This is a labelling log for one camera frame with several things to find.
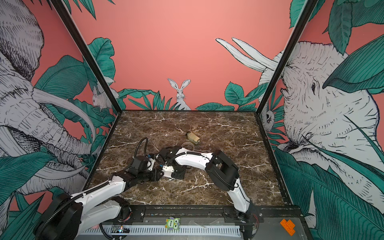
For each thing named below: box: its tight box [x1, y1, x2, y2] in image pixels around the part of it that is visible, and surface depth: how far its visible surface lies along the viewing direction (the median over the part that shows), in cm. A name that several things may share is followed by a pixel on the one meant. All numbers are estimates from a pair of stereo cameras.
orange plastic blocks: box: [279, 218, 296, 236], surface depth 72 cm
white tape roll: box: [181, 141, 195, 151], surface depth 103 cm
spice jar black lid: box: [185, 131, 201, 145], surface depth 103 cm
